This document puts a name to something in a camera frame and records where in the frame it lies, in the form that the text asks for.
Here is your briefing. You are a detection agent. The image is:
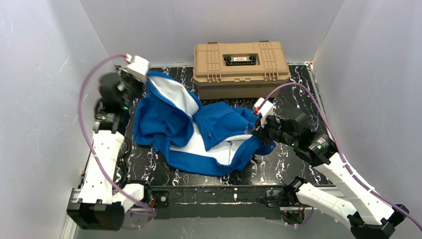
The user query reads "blue zip jacket white lining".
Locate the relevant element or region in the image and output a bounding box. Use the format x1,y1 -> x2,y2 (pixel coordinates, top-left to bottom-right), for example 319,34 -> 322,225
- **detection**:
133,72 -> 276,177

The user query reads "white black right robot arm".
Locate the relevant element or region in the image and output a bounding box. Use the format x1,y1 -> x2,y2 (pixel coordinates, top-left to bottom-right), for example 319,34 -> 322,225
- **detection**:
252,110 -> 408,239

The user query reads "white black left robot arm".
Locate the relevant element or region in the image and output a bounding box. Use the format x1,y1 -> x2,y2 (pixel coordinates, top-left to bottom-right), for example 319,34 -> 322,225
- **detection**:
67,72 -> 145,231

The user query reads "tan plastic toolbox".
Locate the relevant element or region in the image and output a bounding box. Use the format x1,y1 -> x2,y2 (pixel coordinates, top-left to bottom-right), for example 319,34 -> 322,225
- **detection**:
194,41 -> 291,100

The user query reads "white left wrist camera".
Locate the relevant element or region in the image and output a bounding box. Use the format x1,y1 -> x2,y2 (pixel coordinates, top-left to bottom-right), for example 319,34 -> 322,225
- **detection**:
124,54 -> 150,83

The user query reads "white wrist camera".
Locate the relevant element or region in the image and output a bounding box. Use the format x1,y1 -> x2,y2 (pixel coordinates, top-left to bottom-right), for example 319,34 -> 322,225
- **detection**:
124,54 -> 150,83
252,98 -> 274,128

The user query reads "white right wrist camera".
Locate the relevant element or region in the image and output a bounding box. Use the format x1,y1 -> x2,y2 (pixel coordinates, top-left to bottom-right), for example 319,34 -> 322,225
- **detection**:
252,98 -> 274,128

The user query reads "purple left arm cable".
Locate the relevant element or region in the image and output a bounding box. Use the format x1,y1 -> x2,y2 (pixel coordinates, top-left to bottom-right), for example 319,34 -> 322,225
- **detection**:
77,54 -> 157,231

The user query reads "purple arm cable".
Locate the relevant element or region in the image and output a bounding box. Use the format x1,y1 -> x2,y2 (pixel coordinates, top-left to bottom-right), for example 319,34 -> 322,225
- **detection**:
77,54 -> 157,231
258,82 -> 422,232

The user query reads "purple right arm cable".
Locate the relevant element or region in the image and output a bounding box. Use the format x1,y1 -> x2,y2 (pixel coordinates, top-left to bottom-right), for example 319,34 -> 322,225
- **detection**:
258,82 -> 422,232

